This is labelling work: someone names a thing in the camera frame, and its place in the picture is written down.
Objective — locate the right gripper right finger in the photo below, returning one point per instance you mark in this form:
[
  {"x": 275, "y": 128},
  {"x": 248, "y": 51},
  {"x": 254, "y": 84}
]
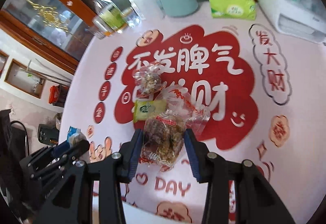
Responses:
[{"x": 255, "y": 199}]

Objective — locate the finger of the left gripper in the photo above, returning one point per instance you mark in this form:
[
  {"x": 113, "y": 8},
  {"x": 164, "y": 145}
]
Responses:
[
  {"x": 46, "y": 155},
  {"x": 75, "y": 152}
]

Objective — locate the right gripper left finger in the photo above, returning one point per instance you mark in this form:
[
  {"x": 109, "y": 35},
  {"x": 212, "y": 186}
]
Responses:
[{"x": 71, "y": 199}]

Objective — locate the blue candy bar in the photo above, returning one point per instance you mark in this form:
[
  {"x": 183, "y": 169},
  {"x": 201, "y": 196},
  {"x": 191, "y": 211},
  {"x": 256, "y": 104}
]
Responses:
[{"x": 74, "y": 136}]

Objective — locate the nut brittle clear packet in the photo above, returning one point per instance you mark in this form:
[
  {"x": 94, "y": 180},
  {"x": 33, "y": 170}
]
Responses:
[{"x": 163, "y": 134}]

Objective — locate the red container on floor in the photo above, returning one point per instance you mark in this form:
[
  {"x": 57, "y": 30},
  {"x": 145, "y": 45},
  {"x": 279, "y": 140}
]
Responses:
[{"x": 58, "y": 95}]

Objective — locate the small green candy packet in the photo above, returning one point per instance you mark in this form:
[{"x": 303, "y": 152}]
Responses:
[{"x": 144, "y": 109}]

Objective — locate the small clear nut packet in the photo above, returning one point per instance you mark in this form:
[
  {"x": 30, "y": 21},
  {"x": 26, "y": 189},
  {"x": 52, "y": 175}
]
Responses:
[{"x": 148, "y": 80}]

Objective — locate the clear bottle green label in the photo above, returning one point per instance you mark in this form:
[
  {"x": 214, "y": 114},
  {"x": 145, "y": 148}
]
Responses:
[{"x": 110, "y": 14}]

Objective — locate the small glass jar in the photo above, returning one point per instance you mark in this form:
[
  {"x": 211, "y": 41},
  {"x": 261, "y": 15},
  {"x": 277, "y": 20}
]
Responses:
[{"x": 131, "y": 17}]

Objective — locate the white plastic bottle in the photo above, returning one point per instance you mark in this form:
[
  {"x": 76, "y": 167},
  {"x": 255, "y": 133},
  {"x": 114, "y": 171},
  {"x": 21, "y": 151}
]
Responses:
[{"x": 146, "y": 9}]

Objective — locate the wooden wall niche frame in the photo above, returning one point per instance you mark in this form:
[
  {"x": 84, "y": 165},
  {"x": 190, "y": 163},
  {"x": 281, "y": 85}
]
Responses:
[{"x": 18, "y": 77}]

